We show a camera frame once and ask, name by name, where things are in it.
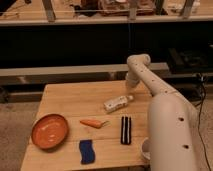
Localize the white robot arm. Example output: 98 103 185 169
126 54 198 171

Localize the white cup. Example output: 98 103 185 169
141 138 150 160

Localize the orange ceramic bowl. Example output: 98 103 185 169
31 114 69 150

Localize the white plastic bottle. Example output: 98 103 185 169
104 95 134 113

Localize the black cable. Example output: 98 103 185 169
191 73 213 171

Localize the black white striped cloth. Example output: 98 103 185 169
120 116 132 145

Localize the wooden table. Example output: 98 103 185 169
21 81 152 171

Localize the blue sponge cloth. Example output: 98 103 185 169
79 140 95 164

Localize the orange toy carrot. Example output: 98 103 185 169
80 119 106 129

